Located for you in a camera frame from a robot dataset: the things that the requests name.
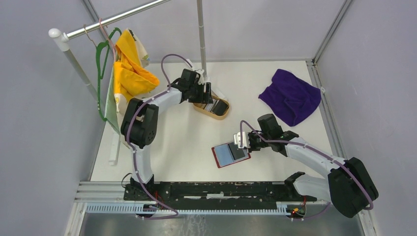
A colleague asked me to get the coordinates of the purple cloth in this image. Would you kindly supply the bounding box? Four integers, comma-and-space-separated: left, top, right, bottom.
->
258, 69, 321, 127

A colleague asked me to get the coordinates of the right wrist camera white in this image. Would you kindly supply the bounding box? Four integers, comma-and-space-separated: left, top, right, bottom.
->
234, 131, 250, 149

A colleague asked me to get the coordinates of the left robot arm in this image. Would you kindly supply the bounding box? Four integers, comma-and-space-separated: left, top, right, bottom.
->
120, 69, 213, 201

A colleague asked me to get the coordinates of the white cable duct strip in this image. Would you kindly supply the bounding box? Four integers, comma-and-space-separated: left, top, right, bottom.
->
86, 203, 290, 216

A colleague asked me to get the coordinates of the red card holder wallet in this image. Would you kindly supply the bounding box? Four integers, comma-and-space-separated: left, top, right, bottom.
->
211, 143, 251, 168

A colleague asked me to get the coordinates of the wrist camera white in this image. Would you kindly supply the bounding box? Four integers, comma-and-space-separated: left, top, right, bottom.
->
234, 131, 250, 149
195, 68, 209, 84

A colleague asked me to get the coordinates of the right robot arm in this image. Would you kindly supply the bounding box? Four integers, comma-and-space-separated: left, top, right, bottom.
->
236, 114, 379, 218

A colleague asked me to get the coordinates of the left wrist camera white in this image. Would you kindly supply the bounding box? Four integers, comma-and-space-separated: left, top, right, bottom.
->
195, 68, 209, 84

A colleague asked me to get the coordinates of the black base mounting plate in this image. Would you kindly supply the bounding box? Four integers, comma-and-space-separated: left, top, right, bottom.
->
123, 181, 316, 211

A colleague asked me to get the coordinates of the metal clothes rack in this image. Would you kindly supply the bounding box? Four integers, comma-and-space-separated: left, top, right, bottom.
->
48, 0, 228, 166

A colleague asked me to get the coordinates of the oval wooden tray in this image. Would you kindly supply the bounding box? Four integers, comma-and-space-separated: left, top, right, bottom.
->
193, 93, 231, 120

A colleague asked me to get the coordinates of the silver credit card in tray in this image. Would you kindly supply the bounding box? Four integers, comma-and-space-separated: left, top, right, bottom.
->
204, 103, 215, 112

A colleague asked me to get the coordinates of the green clothes hanger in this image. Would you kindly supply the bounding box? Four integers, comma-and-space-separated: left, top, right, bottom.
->
95, 28, 122, 127

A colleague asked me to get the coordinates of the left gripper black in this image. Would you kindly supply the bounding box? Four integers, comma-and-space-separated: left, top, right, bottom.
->
189, 82, 213, 105

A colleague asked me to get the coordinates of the yellow dinosaur print garment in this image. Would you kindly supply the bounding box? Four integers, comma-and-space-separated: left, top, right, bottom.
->
109, 28, 160, 134

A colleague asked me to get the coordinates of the black credit card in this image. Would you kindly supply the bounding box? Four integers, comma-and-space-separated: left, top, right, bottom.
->
211, 99, 229, 116

